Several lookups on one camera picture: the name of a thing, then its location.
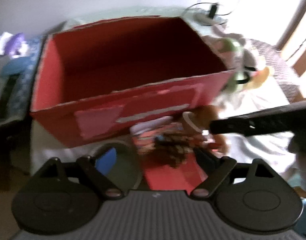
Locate yellow plush toy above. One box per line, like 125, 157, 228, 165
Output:
245, 67, 270, 89

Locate striped grey pillow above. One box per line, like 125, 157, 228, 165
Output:
250, 39, 300, 103

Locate blue checkered cloth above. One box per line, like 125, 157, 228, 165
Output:
0, 32, 45, 127

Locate white power strip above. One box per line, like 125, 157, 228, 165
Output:
193, 12, 221, 26

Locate black charging cable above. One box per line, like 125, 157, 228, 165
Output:
181, 0, 232, 26

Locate green mushroom plush toy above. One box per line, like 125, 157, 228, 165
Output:
216, 37, 256, 94

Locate small red patterned gift box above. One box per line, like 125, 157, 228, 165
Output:
130, 108, 228, 191

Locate wooden window frame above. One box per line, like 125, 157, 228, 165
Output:
275, 0, 306, 100

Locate large red cardboard box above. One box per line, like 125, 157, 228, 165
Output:
30, 16, 234, 147

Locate black charger plug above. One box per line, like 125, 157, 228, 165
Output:
208, 3, 219, 19

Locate white bunny plush toy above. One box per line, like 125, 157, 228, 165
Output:
202, 26, 257, 72

